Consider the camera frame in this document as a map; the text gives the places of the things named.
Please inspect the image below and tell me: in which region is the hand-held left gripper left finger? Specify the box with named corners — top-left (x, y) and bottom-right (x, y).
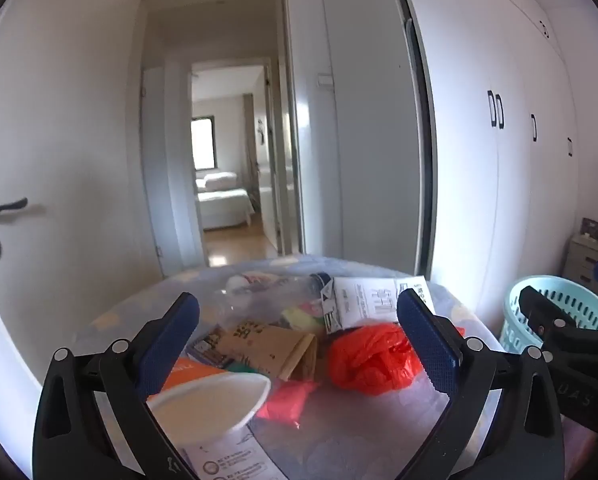
top-left (31, 291), bottom-right (202, 480)

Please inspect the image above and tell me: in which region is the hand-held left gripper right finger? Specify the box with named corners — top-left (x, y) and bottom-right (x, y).
top-left (396, 288), bottom-right (566, 480)

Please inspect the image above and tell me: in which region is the light blue laundry basket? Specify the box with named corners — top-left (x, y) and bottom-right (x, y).
top-left (499, 275), bottom-right (598, 358)

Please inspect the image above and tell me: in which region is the orange plastic bag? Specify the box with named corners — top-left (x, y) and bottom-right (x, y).
top-left (325, 323), bottom-right (466, 399)

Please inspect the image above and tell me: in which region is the white printed paper box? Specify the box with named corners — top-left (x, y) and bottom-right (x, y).
top-left (323, 275), bottom-right (436, 335)

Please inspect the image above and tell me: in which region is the orange and white paper cup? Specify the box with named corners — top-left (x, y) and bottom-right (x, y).
top-left (146, 357), bottom-right (272, 446)

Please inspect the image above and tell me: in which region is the large clear plastic bottle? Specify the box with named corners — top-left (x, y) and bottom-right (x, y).
top-left (213, 271), bottom-right (336, 331)

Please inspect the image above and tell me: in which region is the pink zip bag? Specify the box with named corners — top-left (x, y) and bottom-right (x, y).
top-left (255, 379), bottom-right (320, 423)

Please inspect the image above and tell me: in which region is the white printed leaflet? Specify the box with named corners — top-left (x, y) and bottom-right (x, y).
top-left (183, 422), bottom-right (292, 480)

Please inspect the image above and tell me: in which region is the beige nightstand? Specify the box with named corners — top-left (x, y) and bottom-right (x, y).
top-left (565, 232), bottom-right (598, 286)

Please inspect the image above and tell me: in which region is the white wardrobe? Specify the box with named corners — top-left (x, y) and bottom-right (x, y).
top-left (396, 0), bottom-right (598, 286)

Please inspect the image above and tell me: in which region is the white bed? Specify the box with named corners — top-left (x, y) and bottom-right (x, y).
top-left (197, 187), bottom-right (256, 231)

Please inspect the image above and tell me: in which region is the white pillow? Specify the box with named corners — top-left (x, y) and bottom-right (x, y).
top-left (197, 170), bottom-right (238, 194)

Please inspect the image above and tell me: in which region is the window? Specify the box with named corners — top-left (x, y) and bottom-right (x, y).
top-left (191, 115), bottom-right (216, 170)

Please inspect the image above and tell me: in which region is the white door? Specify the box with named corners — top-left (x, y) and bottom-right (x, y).
top-left (0, 0), bottom-right (164, 461)

